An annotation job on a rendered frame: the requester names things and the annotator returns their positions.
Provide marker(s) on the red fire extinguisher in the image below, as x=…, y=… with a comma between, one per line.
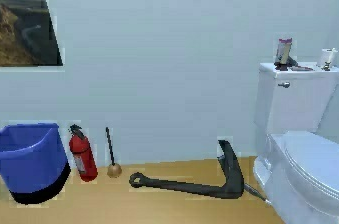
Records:
x=83, y=156

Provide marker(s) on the black wrench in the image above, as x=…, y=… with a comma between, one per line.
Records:
x=177, y=185

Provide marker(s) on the grey bottle with pink cap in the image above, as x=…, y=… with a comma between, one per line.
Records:
x=283, y=51

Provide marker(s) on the dark flat tool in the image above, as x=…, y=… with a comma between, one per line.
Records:
x=300, y=68

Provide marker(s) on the framed landscape picture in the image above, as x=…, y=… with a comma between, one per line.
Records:
x=10, y=33

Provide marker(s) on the blue bucket with black base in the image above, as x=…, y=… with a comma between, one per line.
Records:
x=27, y=160

